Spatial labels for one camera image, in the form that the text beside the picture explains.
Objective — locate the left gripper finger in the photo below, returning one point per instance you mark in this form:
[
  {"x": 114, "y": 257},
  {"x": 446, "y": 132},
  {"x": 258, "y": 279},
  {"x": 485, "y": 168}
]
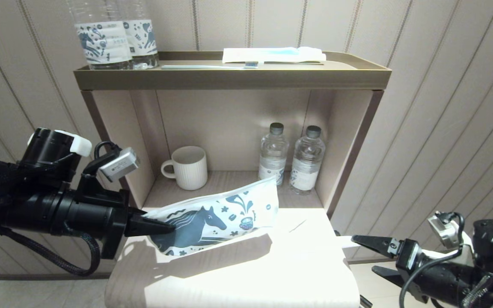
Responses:
[
  {"x": 148, "y": 226},
  {"x": 136, "y": 212}
]

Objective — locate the white blue toothpaste packet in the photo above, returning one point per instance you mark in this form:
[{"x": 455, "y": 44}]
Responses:
[{"x": 272, "y": 54}]

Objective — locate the beige wooden shelf cabinet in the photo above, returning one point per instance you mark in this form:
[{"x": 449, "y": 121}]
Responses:
[{"x": 229, "y": 124}]

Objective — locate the pale blue toothbrush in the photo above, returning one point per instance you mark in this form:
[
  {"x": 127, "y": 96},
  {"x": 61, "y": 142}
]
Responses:
[{"x": 203, "y": 66}]

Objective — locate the black caster wheel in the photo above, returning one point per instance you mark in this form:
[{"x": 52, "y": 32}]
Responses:
[{"x": 364, "y": 302}]

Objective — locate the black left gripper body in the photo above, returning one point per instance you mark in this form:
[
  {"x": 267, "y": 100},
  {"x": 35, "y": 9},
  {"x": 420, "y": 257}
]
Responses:
[{"x": 96, "y": 214}]

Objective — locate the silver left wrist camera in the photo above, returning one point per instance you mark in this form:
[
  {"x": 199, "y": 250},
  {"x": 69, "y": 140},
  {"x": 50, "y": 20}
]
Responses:
[{"x": 120, "y": 164}]

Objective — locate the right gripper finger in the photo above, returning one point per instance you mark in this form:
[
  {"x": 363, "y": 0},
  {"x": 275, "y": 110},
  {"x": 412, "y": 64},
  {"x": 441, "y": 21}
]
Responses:
[
  {"x": 390, "y": 277},
  {"x": 379, "y": 247}
]

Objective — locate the small clear water bottle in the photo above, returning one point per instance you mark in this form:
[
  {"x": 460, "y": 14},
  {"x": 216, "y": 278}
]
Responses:
[
  {"x": 307, "y": 167},
  {"x": 272, "y": 158}
]

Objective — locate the thin small stick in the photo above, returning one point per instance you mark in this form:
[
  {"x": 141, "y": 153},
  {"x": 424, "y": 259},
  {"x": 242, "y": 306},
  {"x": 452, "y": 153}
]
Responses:
[{"x": 297, "y": 226}]

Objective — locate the white blue horse pouch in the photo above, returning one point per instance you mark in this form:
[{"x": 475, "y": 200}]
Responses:
[{"x": 212, "y": 222}]

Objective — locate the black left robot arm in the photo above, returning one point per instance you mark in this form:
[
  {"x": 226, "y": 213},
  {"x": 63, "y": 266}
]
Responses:
[{"x": 45, "y": 149}]

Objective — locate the white ribbed ceramic mug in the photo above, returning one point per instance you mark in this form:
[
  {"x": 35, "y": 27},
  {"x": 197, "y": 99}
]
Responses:
[{"x": 191, "y": 169}]

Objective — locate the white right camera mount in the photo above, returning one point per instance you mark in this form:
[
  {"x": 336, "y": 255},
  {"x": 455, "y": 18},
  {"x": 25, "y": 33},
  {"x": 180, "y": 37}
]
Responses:
[{"x": 467, "y": 244}]

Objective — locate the large clear water bottle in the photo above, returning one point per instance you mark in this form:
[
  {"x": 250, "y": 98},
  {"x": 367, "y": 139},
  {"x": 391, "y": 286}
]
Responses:
[
  {"x": 144, "y": 38},
  {"x": 103, "y": 42}
]

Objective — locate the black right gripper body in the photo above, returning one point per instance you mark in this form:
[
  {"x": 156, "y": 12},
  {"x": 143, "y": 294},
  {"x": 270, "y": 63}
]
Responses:
[{"x": 439, "y": 278}]

